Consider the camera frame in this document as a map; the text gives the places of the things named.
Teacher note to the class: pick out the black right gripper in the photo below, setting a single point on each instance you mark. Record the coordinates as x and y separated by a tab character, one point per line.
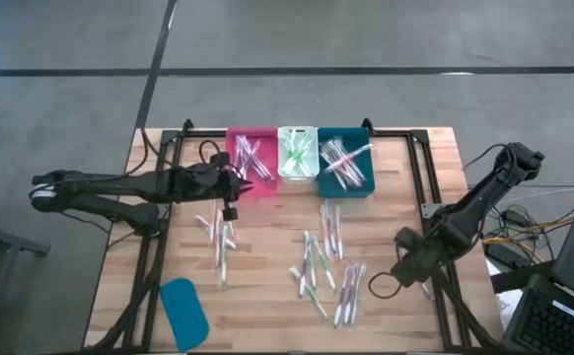
415	261

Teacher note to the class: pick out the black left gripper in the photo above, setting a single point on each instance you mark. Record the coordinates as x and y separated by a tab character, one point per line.
225	185

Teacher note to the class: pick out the teal plastic lid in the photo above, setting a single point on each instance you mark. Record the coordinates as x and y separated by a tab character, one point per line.
186	315

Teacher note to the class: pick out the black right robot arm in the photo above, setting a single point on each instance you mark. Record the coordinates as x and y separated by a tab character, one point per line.
484	192

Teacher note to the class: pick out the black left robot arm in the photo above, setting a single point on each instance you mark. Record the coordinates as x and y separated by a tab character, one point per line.
119	185

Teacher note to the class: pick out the pink plastic bin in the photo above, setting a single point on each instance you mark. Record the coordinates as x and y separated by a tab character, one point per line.
265	190

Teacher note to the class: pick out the white plastic bin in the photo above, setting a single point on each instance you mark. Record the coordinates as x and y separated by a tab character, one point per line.
297	179

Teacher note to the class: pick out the black power brick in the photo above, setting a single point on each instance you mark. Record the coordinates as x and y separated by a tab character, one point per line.
506	255

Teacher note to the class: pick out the teal plastic bin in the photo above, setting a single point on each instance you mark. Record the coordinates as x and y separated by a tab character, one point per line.
346	193

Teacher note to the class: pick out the white paper sheet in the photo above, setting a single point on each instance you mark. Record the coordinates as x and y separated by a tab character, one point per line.
509	305

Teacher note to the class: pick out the black metal beam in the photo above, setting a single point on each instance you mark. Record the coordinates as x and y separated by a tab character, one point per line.
519	281

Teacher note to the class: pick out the small black adapter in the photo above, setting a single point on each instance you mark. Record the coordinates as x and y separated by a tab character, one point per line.
516	218

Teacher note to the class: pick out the black laptop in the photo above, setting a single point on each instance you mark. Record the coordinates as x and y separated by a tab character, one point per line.
553	325

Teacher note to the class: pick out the grey metal stand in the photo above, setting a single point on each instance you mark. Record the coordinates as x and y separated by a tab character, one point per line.
1	241

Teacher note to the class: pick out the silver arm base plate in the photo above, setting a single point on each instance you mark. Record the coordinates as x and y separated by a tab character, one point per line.
427	212

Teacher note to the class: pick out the black frame foot bracket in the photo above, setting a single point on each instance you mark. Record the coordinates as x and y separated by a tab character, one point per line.
367	127
188	125

